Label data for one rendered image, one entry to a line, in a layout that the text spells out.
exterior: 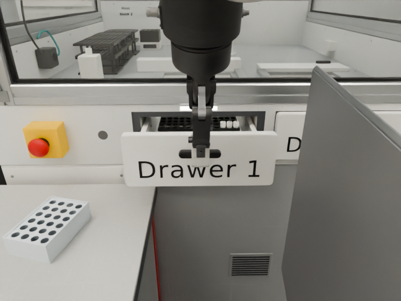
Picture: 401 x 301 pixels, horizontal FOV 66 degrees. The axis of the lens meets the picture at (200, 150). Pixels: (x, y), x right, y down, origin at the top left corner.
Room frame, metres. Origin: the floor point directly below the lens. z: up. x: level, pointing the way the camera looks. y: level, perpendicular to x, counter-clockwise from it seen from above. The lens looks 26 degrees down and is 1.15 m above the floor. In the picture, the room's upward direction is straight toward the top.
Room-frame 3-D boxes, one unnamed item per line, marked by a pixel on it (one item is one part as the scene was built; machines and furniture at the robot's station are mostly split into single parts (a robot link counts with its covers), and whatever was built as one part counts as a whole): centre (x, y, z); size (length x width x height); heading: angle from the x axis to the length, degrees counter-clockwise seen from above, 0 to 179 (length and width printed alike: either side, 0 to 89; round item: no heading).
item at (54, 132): (0.61, 0.33, 0.88); 0.07 x 0.05 x 0.07; 91
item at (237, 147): (0.53, 0.00, 0.87); 0.29 x 0.02 x 0.11; 91
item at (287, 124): (0.64, -0.31, 0.87); 0.29 x 0.02 x 0.11; 91
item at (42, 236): (0.45, 0.27, 0.78); 0.12 x 0.08 x 0.04; 166
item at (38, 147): (0.58, 0.33, 0.88); 0.04 x 0.03 x 0.04; 91
